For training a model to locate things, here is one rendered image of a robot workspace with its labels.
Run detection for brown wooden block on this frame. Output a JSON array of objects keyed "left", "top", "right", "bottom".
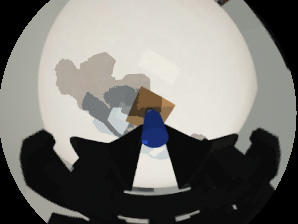
[{"left": 126, "top": 87, "right": 176, "bottom": 127}]

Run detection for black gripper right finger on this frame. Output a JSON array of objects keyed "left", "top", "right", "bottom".
[{"left": 164, "top": 125, "right": 238, "bottom": 190}]

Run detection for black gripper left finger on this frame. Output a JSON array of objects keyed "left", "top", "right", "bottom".
[{"left": 69, "top": 125, "right": 144, "bottom": 192}]

